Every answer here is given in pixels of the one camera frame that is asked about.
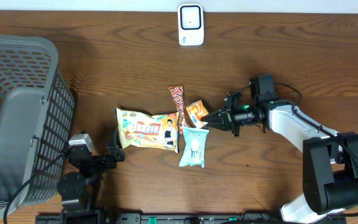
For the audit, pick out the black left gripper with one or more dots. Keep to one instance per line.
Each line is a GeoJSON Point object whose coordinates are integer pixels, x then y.
{"type": "Point", "coordinates": [117, 153]}

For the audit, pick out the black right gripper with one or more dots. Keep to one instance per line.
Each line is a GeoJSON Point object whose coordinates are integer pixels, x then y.
{"type": "Point", "coordinates": [221, 121]}

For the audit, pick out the orange tissue packet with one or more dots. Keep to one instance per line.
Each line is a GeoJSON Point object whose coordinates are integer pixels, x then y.
{"type": "Point", "coordinates": [196, 111]}

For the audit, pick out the light teal snack packet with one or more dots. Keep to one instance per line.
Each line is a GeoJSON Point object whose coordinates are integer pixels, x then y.
{"type": "Point", "coordinates": [195, 144]}

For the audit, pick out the yellow snack chip bag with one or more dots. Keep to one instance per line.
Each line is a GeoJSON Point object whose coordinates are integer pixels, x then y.
{"type": "Point", "coordinates": [142, 130]}

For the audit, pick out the red Top chocolate bar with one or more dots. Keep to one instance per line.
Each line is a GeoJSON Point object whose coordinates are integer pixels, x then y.
{"type": "Point", "coordinates": [177, 93]}

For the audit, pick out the grey plastic mesh basket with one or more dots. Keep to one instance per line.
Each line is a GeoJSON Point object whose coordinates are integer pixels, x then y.
{"type": "Point", "coordinates": [36, 113]}

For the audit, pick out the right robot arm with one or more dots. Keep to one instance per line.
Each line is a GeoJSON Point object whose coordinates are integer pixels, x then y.
{"type": "Point", "coordinates": [330, 158]}

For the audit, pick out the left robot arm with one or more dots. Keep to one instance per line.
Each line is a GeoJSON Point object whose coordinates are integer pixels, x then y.
{"type": "Point", "coordinates": [79, 190]}

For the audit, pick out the white barcode scanner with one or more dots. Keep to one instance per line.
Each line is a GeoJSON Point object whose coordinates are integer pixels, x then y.
{"type": "Point", "coordinates": [190, 24]}

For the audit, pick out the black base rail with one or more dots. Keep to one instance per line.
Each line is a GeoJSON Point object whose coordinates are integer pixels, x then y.
{"type": "Point", "coordinates": [136, 218]}

